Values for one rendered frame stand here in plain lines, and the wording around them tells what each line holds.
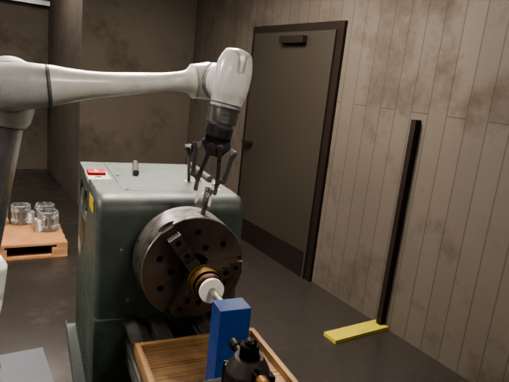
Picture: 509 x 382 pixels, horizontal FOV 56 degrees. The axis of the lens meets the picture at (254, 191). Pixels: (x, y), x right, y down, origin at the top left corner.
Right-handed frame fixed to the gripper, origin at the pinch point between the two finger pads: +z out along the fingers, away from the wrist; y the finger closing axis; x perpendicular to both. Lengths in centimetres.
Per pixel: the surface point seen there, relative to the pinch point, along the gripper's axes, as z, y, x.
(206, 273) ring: 19.4, 5.4, -12.2
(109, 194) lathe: 8.9, -27.8, 10.1
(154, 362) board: 44.2, -2.8, -18.1
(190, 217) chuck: 7.6, -2.3, -1.2
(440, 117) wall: -54, 137, 160
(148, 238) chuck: 16.3, -12.7, -1.7
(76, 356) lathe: 80, -32, 39
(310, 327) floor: 107, 98, 175
